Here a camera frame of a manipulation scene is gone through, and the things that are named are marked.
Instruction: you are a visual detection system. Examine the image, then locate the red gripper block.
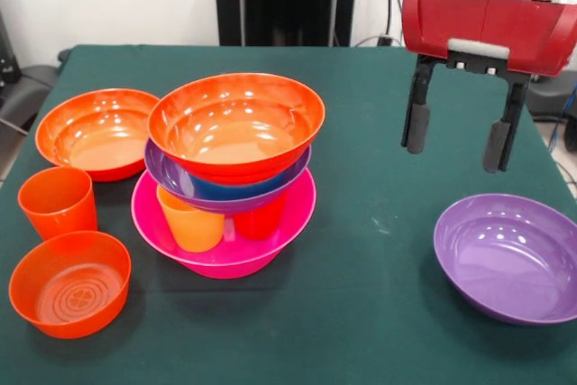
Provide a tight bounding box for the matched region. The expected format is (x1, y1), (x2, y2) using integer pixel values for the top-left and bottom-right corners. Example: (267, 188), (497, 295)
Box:
(399, 0), (577, 175)

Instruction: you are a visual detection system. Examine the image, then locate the red cup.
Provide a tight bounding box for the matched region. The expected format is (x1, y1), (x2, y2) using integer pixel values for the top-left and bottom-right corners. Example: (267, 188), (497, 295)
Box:
(233, 190), (289, 242)

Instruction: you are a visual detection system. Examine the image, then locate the large orange bowl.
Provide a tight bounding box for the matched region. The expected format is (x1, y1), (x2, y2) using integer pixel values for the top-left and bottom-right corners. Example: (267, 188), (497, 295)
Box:
(34, 87), (161, 183)
(147, 72), (326, 180)

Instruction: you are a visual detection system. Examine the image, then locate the blue bowl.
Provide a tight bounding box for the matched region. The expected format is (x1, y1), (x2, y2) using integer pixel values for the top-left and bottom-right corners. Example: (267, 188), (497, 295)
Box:
(191, 170), (289, 199)

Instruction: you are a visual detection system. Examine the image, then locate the large pink bowl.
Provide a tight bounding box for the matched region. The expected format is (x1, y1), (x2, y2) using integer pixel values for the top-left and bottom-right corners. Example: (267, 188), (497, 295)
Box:
(131, 167), (317, 280)

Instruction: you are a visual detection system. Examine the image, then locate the yellow cup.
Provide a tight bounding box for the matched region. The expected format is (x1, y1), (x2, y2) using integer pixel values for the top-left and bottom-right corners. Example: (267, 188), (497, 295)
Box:
(155, 185), (226, 253)

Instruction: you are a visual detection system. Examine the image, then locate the purple bowl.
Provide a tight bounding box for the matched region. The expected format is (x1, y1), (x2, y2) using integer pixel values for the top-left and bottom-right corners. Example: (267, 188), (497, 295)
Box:
(143, 139), (312, 215)
(433, 193), (577, 326)

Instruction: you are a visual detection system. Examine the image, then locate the small orange bowl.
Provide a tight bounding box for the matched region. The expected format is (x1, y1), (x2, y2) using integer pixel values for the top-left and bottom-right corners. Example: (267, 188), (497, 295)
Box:
(8, 230), (133, 340)

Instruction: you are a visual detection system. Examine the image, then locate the dark green tablecloth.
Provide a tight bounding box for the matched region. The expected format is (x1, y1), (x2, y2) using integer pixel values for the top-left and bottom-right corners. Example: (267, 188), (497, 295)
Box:
(0, 44), (577, 385)

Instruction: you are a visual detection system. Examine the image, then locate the orange cup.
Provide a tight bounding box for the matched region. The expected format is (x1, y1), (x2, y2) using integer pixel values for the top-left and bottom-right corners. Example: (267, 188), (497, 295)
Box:
(17, 166), (99, 242)

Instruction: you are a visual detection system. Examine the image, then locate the black side stand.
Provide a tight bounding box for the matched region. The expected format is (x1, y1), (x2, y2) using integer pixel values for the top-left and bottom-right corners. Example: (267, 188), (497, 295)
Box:
(0, 10), (50, 133)

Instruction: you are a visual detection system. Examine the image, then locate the black pedestal leg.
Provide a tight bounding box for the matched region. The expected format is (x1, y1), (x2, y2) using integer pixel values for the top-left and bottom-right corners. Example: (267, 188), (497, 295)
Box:
(525, 71), (577, 118)
(17, 48), (73, 105)

